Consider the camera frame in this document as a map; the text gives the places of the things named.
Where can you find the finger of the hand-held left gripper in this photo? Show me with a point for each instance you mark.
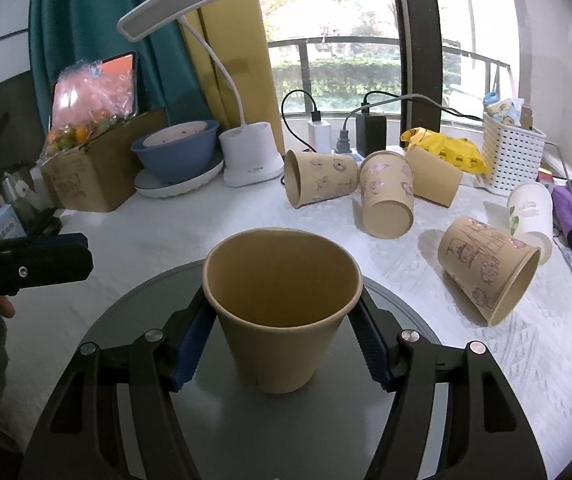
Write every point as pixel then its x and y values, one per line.
pixel 41 222
pixel 51 260

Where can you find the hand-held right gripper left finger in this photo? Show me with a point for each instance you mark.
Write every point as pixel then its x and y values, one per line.
pixel 188 355

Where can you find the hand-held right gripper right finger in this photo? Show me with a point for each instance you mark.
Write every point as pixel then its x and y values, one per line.
pixel 373 350

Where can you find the plain brown paper cup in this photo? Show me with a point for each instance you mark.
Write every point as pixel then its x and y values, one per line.
pixel 278 305
pixel 436 175

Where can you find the brown paper cup castle print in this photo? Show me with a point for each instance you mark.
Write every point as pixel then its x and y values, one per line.
pixel 486 265

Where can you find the brown paper cup pink print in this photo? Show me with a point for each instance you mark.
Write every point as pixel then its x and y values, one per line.
pixel 386 195

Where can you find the brown paper cup animal print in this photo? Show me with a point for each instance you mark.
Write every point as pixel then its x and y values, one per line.
pixel 321 177

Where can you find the white paper cup leaf print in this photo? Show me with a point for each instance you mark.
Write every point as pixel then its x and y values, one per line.
pixel 531 217

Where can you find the person's left hand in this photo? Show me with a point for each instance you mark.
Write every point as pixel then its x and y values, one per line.
pixel 3 306

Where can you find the white textured tablecloth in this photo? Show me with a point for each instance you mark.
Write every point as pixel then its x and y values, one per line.
pixel 116 260

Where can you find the cardboard box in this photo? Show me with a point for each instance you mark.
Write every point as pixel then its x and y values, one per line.
pixel 101 170

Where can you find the plastic bag of fruit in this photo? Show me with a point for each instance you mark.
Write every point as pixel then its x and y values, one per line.
pixel 86 105

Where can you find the grey round tray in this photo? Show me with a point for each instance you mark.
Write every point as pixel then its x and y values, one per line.
pixel 276 435

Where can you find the white round plate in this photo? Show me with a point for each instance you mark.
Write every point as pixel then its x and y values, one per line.
pixel 181 185

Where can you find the blue bowl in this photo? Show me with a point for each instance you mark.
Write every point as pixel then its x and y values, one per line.
pixel 176 160

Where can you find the pink bowl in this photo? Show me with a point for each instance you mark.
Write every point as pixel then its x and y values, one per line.
pixel 176 136

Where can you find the black tablet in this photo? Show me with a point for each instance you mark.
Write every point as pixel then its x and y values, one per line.
pixel 133 80

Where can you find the teal curtain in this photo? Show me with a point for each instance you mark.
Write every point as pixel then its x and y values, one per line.
pixel 101 25

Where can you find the white desk lamp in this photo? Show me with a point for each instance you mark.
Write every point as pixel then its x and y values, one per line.
pixel 246 155

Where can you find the yellow plastic bag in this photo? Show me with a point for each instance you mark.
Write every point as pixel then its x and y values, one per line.
pixel 446 152

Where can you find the black charger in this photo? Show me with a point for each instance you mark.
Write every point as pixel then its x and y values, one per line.
pixel 371 132

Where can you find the white charger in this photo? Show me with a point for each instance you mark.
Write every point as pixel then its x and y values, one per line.
pixel 320 135

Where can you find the white perforated basket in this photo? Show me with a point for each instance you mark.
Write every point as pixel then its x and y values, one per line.
pixel 511 155

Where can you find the yellow curtain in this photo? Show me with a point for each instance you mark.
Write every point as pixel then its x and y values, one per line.
pixel 226 35

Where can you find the blue yellow packet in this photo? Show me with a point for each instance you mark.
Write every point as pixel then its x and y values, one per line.
pixel 503 107

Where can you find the balcony railing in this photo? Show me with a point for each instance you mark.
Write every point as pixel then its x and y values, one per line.
pixel 391 50

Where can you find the dark window frame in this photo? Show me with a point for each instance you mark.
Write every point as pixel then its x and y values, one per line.
pixel 418 35

